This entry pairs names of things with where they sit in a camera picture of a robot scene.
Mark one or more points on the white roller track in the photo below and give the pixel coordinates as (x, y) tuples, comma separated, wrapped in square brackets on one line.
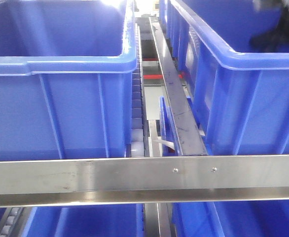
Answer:
[(137, 145)]

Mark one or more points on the blue bin lower left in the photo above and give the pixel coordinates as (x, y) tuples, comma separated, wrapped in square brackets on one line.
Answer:
[(118, 220)]

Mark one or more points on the large blue bin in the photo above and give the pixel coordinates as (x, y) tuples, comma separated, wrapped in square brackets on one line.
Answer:
[(240, 94), (66, 78)]

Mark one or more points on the blue bin lower right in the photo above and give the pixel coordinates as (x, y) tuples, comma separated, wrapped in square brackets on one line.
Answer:
[(267, 218)]

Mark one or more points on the large blue bin upper right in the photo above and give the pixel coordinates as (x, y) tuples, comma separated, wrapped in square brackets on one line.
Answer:
[(240, 94)]

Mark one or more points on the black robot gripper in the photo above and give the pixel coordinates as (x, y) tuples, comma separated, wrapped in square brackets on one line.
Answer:
[(270, 40)]

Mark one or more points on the large blue bin upper left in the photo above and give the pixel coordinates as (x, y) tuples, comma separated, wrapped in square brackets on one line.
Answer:
[(66, 78)]

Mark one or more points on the steel divider rail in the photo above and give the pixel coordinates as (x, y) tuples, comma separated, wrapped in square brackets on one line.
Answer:
[(187, 138)]

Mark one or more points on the steel front rail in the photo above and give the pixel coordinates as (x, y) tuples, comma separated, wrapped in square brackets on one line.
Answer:
[(143, 180)]

